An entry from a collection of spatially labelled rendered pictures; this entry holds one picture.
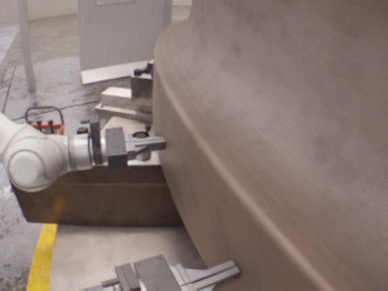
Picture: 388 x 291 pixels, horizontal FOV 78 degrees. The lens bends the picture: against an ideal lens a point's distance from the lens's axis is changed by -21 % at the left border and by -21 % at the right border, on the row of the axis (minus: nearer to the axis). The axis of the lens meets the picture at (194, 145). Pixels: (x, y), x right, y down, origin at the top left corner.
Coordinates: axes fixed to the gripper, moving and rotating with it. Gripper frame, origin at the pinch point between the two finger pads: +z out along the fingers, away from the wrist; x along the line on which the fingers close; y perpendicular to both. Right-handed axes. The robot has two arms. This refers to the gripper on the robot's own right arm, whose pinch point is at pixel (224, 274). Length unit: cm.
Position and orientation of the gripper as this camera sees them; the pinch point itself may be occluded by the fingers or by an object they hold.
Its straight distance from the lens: 48.9
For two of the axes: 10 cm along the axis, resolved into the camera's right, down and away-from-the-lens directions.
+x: 4.4, 5.1, -7.4
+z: 9.0, -1.9, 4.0
